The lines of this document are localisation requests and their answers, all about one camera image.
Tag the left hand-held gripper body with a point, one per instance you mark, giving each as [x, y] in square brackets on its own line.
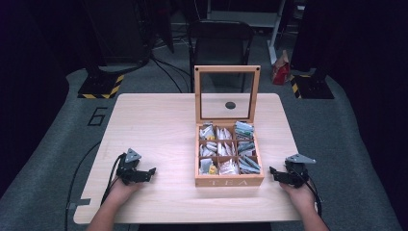
[130, 166]

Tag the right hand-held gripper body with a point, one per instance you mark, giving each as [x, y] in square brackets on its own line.
[297, 171]

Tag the person's right hand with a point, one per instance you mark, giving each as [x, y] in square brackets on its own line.
[300, 194]

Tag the person's left hand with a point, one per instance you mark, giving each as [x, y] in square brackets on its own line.
[123, 190]

